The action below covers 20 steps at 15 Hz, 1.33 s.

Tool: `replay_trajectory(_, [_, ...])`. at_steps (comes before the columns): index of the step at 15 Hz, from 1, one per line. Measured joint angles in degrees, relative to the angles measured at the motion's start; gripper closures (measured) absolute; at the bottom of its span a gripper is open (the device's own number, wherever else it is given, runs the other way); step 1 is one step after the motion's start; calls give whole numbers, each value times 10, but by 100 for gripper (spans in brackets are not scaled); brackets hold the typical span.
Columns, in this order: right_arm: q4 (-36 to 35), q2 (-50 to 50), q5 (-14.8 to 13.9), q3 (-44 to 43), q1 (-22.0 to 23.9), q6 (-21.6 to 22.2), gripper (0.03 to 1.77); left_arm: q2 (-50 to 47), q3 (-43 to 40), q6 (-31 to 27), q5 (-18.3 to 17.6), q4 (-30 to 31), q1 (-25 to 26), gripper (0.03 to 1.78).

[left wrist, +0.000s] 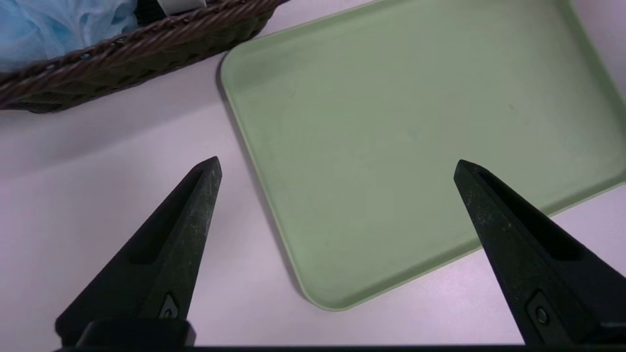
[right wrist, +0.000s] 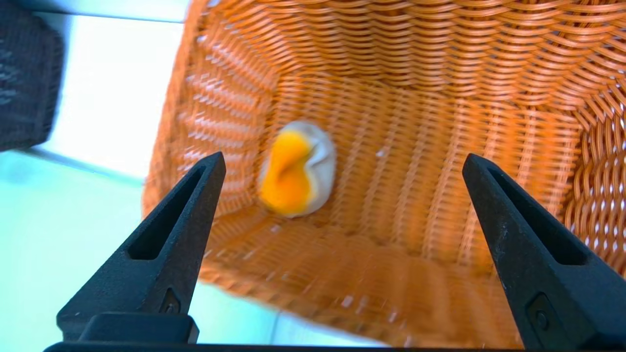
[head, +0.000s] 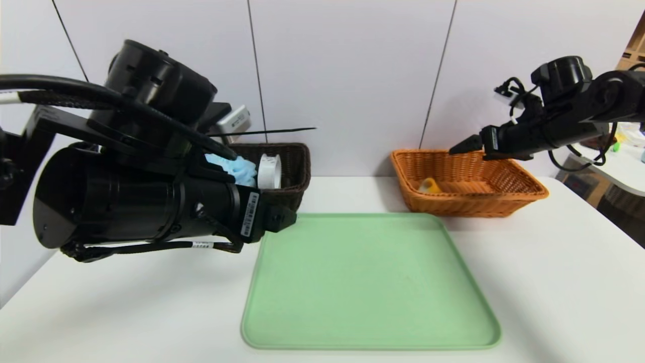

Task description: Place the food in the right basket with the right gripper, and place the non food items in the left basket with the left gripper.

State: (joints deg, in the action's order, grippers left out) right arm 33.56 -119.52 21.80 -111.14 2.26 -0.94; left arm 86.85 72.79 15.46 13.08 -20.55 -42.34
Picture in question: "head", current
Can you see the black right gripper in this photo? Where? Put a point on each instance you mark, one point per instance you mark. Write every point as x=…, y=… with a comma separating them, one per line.
x=491, y=138

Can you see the white and orange egg toy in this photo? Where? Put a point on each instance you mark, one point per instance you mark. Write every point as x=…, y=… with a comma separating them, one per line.
x=429, y=185

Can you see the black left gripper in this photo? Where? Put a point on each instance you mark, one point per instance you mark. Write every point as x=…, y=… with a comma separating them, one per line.
x=252, y=214

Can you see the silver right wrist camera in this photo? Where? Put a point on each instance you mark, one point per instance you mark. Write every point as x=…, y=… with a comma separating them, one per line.
x=506, y=93

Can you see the white plastic bag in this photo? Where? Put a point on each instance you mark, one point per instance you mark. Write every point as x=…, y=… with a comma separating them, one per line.
x=634, y=135

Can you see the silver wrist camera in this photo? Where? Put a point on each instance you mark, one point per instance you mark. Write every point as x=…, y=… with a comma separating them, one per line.
x=237, y=120
x=506, y=93

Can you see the white tape roll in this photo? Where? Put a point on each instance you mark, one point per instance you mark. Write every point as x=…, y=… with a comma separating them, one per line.
x=269, y=174

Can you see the wooden shelf unit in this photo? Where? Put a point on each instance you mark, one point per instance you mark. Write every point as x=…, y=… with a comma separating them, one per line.
x=636, y=45

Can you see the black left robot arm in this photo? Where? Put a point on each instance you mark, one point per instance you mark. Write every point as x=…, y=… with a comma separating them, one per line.
x=111, y=201

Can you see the light green plastic tray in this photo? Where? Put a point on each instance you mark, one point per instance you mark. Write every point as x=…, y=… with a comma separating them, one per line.
x=368, y=292

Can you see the storage bin under side table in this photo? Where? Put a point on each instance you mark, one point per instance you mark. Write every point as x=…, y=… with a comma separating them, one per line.
x=579, y=185

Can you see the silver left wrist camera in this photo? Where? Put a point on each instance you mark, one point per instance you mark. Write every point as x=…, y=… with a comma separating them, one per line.
x=237, y=120

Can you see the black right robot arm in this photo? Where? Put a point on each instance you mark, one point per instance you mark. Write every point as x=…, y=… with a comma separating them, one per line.
x=579, y=111

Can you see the dark brown wicker basket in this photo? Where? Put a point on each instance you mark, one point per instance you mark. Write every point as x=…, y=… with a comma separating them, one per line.
x=295, y=171

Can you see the blue mesh bath loofah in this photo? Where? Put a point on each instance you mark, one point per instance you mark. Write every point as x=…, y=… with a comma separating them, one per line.
x=237, y=169

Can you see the white side table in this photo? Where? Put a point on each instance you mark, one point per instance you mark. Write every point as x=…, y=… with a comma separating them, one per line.
x=625, y=174

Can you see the orange wicker basket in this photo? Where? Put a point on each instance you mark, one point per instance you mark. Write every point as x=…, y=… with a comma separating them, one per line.
x=478, y=201

